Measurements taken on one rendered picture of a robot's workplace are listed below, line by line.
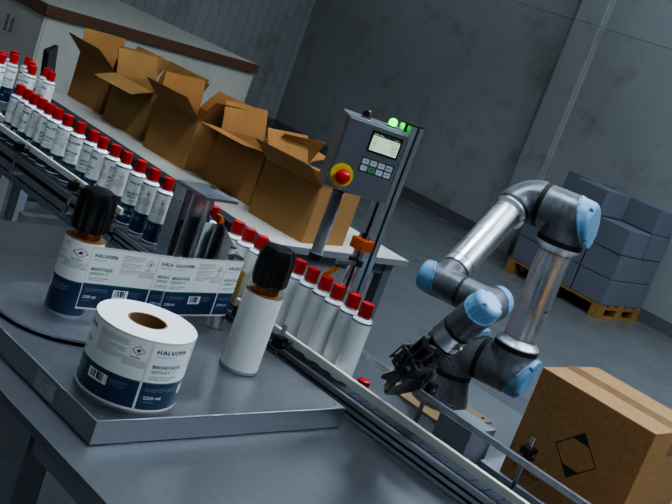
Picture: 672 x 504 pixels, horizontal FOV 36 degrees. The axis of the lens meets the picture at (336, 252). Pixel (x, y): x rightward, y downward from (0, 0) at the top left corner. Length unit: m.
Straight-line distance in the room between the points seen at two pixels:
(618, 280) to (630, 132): 1.65
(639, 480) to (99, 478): 1.12
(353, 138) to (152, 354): 0.88
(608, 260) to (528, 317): 6.58
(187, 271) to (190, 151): 2.45
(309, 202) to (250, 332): 1.94
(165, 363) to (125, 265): 0.40
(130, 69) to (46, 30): 3.01
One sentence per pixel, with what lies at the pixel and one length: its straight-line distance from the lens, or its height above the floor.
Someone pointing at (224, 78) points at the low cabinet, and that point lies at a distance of 9.40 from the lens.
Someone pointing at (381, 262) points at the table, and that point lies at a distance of 4.50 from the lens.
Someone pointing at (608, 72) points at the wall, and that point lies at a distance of 10.49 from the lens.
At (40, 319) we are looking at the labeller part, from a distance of 2.28.
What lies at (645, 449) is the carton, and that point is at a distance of 2.29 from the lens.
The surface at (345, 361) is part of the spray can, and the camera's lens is 2.49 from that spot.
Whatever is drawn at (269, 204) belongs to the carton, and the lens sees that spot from 4.35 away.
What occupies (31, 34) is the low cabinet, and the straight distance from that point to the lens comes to 8.55.
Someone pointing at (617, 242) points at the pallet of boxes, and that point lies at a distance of 9.16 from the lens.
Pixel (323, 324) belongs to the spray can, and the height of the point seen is 0.98.
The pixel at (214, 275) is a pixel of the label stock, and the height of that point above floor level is 1.02.
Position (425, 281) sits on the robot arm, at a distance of 2.37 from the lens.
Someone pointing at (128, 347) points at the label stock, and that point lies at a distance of 1.97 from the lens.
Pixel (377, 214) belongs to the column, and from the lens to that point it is 2.64.
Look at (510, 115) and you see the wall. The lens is 11.01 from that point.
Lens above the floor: 1.70
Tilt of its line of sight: 12 degrees down
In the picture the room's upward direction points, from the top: 20 degrees clockwise
